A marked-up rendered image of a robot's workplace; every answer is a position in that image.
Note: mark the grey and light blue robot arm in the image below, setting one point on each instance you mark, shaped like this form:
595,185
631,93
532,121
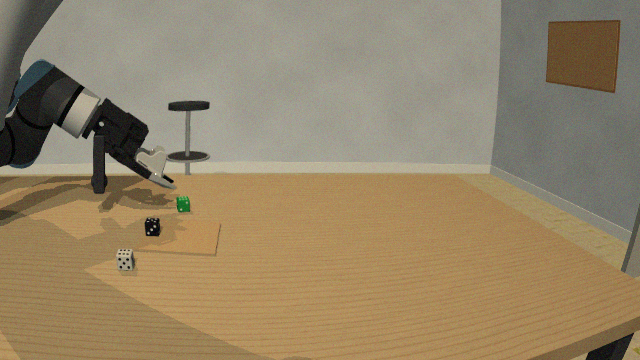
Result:
45,93

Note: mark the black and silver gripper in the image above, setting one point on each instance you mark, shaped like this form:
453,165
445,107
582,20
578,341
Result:
117,126

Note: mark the green die with white pips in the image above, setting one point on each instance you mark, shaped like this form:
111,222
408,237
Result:
183,204

